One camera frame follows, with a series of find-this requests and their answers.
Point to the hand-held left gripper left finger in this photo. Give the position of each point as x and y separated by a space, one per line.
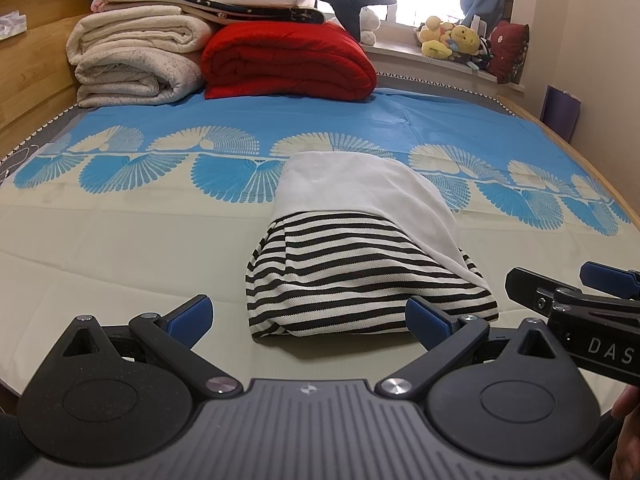
192 315

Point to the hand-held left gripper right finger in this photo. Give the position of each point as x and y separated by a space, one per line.
425 320

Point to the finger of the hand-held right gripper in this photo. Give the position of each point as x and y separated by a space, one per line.
607 275
525 285

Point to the striped and white sweater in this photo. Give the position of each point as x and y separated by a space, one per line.
360 270

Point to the person's right hand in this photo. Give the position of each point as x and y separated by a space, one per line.
627 402

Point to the blue cream printed bed sheet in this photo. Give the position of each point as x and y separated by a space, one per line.
125 240

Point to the purple bag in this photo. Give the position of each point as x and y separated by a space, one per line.
562 112

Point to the dark red cushion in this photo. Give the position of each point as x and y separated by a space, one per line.
510 50

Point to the textured cream folded quilt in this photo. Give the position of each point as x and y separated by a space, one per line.
130 82

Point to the round yellow plush toy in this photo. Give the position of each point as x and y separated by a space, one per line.
467 37

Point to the yellow duck plush toy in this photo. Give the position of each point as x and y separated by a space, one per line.
432 47

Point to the window sill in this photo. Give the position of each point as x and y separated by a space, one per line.
400 57

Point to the red folded quilt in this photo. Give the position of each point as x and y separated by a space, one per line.
285 60

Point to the smooth cream folded blanket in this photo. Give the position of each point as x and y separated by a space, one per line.
135 30

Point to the wooden headboard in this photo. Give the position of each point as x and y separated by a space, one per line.
30 70

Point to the white plush toy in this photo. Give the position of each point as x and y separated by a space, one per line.
370 22

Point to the dark patterned folded blanket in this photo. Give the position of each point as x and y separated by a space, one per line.
260 12

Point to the dark teal shark plush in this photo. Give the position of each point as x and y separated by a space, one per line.
345 5

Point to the tissue box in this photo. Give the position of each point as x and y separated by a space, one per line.
11 25

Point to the wooden bed frame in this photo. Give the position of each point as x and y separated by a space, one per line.
522 110

